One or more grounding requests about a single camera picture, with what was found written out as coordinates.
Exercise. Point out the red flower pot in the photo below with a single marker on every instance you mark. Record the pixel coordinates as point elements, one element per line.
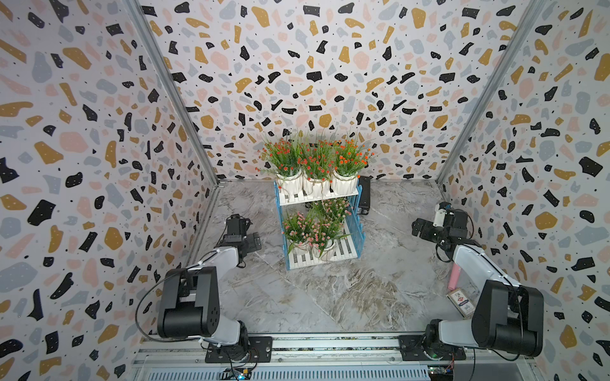
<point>281,158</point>
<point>317,162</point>

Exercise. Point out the black ribbed carrying case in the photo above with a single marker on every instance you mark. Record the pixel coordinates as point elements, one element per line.
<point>364,184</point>

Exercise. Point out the small printed card box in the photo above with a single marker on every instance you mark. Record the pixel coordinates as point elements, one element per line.
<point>462,302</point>

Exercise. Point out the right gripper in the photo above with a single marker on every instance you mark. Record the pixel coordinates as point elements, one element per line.
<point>427,226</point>

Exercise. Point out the right aluminium corner post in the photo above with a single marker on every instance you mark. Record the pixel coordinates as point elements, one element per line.
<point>526,23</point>

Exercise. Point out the left aluminium corner post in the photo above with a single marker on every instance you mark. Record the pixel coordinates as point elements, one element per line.
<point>133,8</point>

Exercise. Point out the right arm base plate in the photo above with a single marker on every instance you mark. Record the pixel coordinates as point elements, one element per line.
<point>416,348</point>

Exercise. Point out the pink flower pot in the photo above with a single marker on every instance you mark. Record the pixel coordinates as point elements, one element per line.
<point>298,228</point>
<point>333,210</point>
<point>325,236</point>

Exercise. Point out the aluminium corner post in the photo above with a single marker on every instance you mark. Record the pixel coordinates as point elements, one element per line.
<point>133,8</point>
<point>526,23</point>

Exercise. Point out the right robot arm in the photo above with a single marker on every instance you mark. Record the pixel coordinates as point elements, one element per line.
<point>508,316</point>

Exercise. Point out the blue white two-tier rack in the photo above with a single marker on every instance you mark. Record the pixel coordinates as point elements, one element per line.
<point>348,248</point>

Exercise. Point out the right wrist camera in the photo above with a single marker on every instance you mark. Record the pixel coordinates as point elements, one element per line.
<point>442,209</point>

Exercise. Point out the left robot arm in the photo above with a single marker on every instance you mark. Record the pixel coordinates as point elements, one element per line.
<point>189,308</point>

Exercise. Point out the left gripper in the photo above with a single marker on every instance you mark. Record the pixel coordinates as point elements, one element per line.
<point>252,240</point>

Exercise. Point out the pink toy microphone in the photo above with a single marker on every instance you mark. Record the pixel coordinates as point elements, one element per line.
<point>454,278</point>

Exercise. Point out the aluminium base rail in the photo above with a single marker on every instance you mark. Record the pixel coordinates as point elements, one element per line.
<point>326,356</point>

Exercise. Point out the orange flower pot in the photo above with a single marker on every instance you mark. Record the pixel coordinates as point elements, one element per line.
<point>350,159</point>

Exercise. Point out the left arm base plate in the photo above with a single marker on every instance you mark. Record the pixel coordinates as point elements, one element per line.
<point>257,349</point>

